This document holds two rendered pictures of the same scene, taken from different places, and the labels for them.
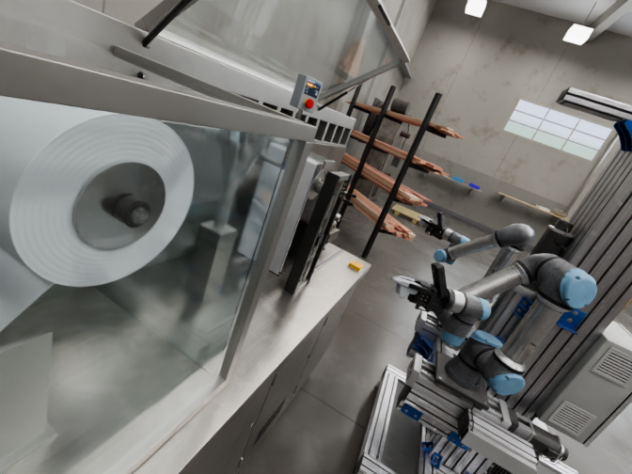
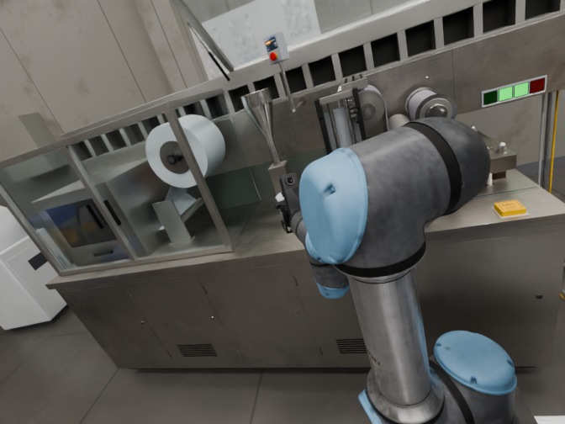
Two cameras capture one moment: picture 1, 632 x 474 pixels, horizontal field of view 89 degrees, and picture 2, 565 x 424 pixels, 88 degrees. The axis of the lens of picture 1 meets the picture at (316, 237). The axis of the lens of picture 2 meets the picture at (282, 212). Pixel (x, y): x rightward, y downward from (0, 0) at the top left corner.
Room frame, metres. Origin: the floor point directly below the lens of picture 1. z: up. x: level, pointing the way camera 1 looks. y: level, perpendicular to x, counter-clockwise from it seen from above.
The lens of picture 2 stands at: (1.00, -1.15, 1.55)
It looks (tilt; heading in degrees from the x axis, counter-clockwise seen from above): 24 degrees down; 92
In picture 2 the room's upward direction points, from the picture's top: 19 degrees counter-clockwise
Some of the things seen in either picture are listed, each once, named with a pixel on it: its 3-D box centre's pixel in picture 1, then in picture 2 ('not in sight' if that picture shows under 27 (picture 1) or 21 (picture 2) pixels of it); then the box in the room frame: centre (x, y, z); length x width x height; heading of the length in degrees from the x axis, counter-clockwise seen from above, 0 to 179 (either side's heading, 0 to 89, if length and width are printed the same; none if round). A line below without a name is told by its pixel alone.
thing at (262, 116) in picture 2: not in sight; (277, 161); (1.00, 0.32, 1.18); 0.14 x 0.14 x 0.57
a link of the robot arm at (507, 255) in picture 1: (498, 267); not in sight; (1.80, -1.03, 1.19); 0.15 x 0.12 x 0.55; 140
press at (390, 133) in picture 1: (380, 151); not in sight; (8.34, -0.71, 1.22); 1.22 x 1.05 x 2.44; 165
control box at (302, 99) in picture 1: (307, 94); (275, 49); (1.13, 0.19, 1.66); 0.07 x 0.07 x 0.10; 46
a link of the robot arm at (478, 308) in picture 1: (470, 307); (319, 239); (1.03, -0.59, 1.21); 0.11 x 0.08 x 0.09; 101
